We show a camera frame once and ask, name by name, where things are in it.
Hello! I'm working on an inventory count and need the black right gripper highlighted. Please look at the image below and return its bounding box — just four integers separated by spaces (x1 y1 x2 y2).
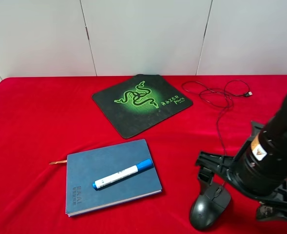
196 120 287 221

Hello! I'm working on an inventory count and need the black computer mouse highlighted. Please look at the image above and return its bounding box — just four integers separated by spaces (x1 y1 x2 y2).
189 182 231 231

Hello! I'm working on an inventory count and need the blue and white marker pen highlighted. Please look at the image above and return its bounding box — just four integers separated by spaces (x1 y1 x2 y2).
92 159 153 190

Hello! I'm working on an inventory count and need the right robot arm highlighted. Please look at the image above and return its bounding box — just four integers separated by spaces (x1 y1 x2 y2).
190 95 287 230

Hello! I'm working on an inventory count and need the blue hardcover notebook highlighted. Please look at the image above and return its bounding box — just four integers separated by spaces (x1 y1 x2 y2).
65 139 162 216

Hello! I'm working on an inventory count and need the black green Razer mousepad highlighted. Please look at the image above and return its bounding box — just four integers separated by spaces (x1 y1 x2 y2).
92 74 193 139

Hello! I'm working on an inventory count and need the brown ribbon bookmark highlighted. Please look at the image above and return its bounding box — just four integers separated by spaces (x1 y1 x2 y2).
49 160 67 165

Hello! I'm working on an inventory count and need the red velvet tablecloth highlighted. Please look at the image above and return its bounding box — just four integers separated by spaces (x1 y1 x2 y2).
0 75 287 234

